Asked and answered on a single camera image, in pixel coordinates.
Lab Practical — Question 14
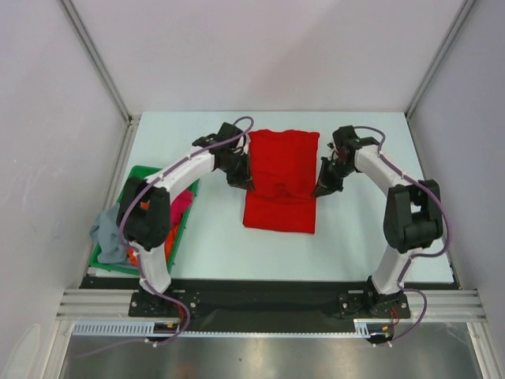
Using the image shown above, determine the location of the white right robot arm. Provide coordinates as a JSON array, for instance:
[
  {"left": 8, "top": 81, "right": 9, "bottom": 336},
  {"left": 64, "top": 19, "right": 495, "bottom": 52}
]
[{"left": 312, "top": 126, "right": 443, "bottom": 318}]

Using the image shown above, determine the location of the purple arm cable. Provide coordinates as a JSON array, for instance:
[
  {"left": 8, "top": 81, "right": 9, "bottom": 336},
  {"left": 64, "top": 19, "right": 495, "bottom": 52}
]
[
  {"left": 74, "top": 115, "right": 254, "bottom": 358},
  {"left": 353, "top": 125, "right": 453, "bottom": 347}
]

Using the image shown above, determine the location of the grey blue t shirt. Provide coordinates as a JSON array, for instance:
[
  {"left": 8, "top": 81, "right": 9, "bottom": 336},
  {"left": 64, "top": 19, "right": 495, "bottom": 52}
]
[{"left": 89, "top": 203, "right": 127, "bottom": 265}]

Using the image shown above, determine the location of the right aluminium corner post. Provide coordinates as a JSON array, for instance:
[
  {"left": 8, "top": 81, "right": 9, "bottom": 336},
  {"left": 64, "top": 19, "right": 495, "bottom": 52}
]
[{"left": 404, "top": 0, "right": 478, "bottom": 121}]

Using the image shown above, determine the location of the magenta t shirt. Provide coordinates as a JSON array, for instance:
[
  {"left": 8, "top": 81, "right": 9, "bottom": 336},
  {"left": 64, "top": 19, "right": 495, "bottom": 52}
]
[{"left": 170, "top": 189, "right": 194, "bottom": 225}]

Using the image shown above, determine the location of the left aluminium corner post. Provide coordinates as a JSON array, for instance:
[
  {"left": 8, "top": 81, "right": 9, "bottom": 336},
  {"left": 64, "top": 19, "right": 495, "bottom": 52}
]
[{"left": 58, "top": 0, "right": 141, "bottom": 127}]

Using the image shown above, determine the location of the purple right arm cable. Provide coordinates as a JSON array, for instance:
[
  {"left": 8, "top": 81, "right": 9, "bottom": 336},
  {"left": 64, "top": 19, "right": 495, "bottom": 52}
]
[{"left": 353, "top": 125, "right": 453, "bottom": 347}]

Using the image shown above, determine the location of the aluminium frame rail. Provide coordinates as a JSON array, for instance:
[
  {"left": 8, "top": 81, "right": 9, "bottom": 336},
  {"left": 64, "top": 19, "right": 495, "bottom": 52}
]
[{"left": 56, "top": 289, "right": 487, "bottom": 323}]

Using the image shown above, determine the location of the orange t shirt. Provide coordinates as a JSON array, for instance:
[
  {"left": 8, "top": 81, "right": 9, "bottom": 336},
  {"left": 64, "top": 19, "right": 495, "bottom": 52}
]
[{"left": 127, "top": 199, "right": 184, "bottom": 267}]

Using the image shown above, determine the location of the red t shirt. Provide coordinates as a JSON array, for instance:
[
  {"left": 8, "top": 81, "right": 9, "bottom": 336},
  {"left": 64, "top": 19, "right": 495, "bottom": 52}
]
[{"left": 243, "top": 129, "right": 320, "bottom": 235}]

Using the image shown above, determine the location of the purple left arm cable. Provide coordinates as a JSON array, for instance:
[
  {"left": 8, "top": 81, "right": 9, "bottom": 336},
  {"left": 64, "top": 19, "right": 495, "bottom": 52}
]
[{"left": 74, "top": 115, "right": 254, "bottom": 358}]

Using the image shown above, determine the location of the white slotted cable duct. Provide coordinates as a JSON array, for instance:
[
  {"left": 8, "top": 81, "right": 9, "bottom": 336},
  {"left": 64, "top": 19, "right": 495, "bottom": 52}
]
[{"left": 73, "top": 318, "right": 395, "bottom": 340}]

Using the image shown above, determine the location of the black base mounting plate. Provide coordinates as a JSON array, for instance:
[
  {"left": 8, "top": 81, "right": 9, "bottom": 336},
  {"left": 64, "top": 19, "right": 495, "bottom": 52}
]
[{"left": 79, "top": 276, "right": 457, "bottom": 334}]

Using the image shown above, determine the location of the aluminium corner post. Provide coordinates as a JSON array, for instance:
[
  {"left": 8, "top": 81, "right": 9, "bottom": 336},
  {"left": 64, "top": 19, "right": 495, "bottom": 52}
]
[
  {"left": 58, "top": 0, "right": 141, "bottom": 127},
  {"left": 404, "top": 0, "right": 478, "bottom": 121}
]

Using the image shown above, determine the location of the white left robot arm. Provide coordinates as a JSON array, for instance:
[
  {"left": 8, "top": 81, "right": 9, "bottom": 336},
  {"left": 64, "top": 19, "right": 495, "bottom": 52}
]
[{"left": 117, "top": 116, "right": 254, "bottom": 316}]

